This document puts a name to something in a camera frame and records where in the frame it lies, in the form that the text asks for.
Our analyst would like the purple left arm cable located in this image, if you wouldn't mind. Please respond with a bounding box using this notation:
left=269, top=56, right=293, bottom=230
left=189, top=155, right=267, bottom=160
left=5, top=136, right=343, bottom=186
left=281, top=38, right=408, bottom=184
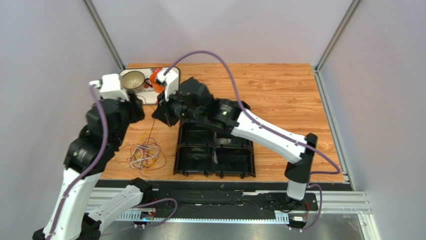
left=46, top=84, right=109, bottom=240

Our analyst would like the tangled coloured cable pile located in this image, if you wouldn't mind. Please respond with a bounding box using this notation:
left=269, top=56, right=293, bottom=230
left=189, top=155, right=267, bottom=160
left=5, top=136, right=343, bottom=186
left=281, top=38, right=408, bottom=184
left=126, top=131, right=167, bottom=177

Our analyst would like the aluminium frame post right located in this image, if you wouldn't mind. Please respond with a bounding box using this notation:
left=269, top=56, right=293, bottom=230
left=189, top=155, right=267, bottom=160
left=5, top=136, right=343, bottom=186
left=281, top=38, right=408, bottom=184
left=314, top=0, right=363, bottom=73

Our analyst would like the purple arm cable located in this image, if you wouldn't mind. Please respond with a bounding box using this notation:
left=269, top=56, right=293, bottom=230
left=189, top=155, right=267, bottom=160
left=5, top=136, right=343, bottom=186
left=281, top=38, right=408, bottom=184
left=46, top=84, right=109, bottom=240
left=163, top=50, right=342, bottom=232

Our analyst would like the grey ceramic mug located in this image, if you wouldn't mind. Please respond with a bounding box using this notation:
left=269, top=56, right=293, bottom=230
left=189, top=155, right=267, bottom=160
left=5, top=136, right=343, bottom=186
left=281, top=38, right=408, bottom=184
left=121, top=71, right=146, bottom=92

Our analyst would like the black compartment organizer tray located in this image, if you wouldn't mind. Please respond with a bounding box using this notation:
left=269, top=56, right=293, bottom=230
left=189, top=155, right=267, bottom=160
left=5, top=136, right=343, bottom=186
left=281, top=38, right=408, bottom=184
left=173, top=99, right=256, bottom=179

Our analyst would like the white strawberry serving tray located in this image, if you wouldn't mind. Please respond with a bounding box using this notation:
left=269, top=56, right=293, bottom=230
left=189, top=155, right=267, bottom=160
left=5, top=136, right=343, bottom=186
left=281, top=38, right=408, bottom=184
left=119, top=67, right=180, bottom=105

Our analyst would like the aluminium frame post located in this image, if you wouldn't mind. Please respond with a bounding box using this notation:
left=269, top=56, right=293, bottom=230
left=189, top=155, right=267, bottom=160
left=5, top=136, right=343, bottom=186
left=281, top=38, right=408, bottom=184
left=314, top=0, right=363, bottom=73
left=81, top=0, right=126, bottom=71

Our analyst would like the orange translucent cup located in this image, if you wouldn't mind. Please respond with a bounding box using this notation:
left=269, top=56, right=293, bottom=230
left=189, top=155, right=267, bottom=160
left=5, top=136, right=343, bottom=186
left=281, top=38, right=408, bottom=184
left=149, top=72, right=165, bottom=94

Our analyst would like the aluminium frame post left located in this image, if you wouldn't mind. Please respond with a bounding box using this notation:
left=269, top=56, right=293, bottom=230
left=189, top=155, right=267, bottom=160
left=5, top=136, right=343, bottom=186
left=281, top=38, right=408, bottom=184
left=81, top=0, right=126, bottom=71

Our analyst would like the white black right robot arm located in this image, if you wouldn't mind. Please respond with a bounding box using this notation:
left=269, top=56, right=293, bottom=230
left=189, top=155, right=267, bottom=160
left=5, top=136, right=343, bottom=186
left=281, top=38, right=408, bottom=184
left=152, top=76, right=318, bottom=212

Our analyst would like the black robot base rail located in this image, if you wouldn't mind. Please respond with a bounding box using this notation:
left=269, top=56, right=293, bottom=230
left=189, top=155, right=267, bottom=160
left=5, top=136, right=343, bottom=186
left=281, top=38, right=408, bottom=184
left=96, top=179, right=320, bottom=222

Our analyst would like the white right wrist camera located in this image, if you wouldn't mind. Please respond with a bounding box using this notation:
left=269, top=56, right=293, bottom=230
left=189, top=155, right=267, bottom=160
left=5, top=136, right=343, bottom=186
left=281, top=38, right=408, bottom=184
left=155, top=67, right=180, bottom=102

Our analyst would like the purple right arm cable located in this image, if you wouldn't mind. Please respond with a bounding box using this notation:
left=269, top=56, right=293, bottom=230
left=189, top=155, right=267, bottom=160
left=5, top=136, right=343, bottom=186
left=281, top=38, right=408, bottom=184
left=163, top=50, right=342, bottom=232

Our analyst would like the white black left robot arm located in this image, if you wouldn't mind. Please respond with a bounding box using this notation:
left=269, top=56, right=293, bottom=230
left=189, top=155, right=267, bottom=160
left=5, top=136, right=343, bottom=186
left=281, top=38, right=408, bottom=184
left=32, top=92, right=153, bottom=240

